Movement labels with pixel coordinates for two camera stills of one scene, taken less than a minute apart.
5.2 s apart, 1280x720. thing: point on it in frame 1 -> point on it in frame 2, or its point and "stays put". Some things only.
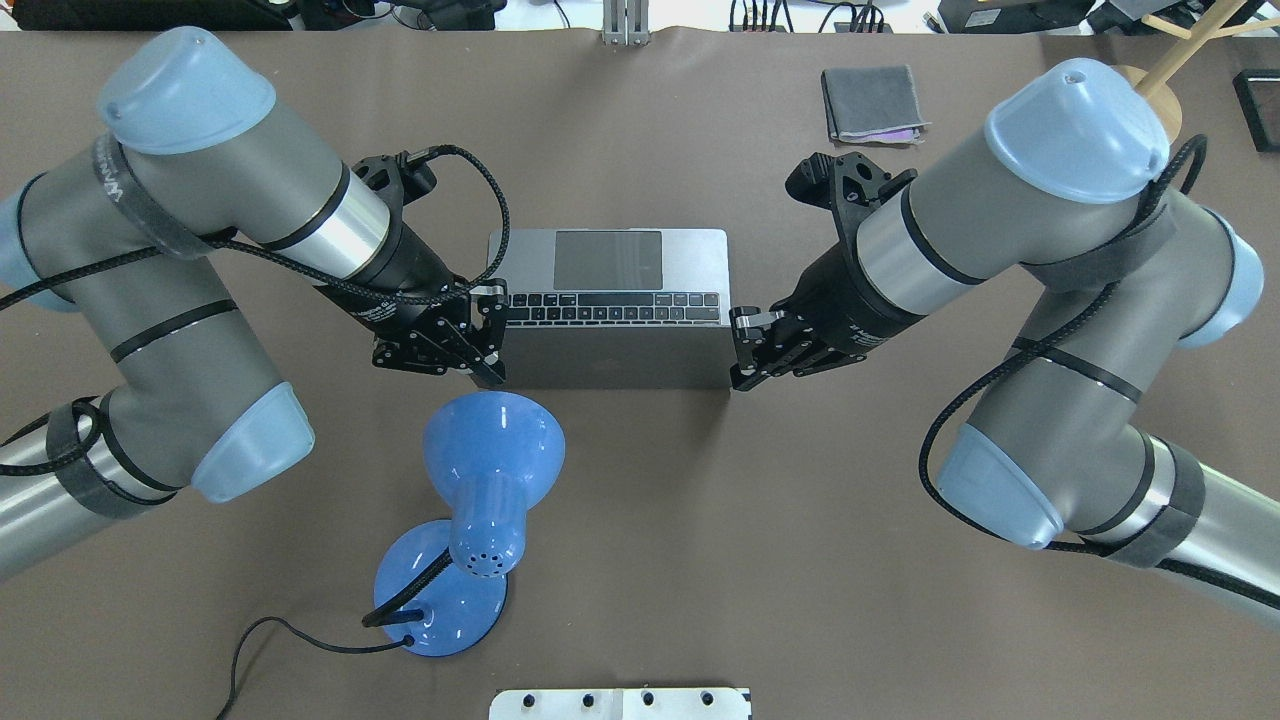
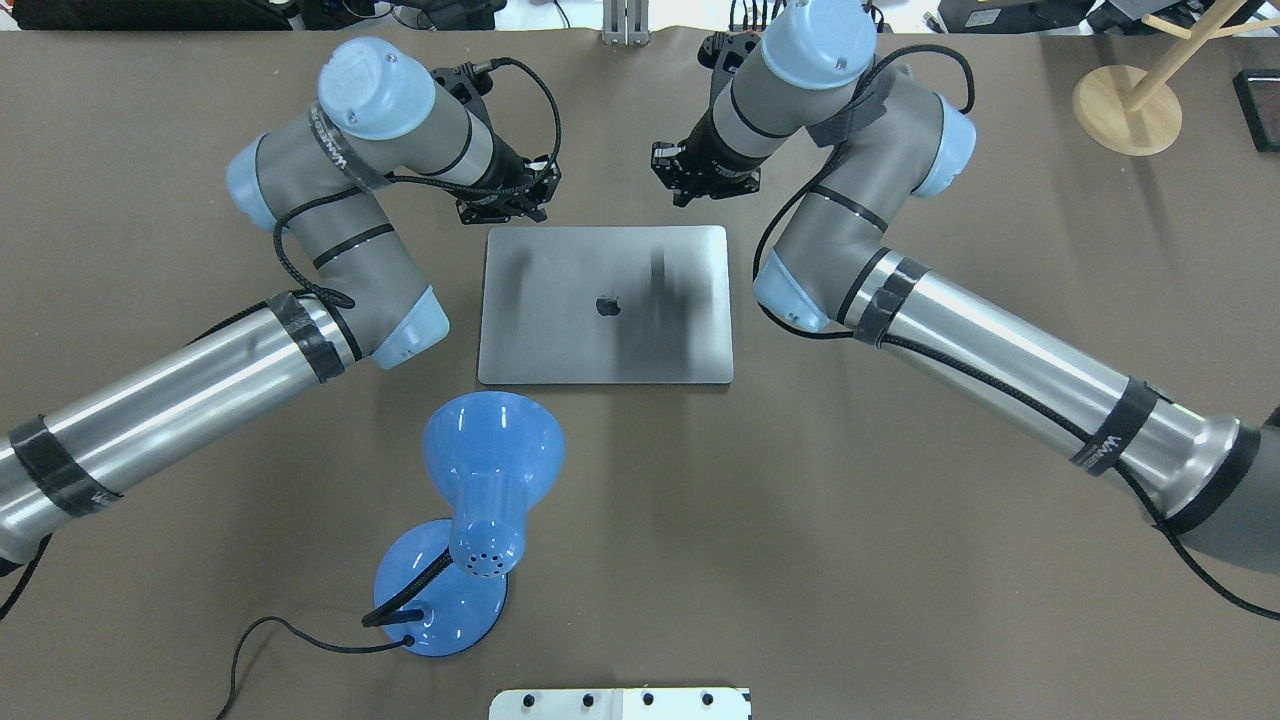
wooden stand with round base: [1150, 83] stays put
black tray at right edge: [1258, 93] stays put
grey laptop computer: [618, 309] stays put
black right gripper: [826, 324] -> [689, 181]
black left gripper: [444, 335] -> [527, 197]
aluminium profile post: [625, 23] stays put
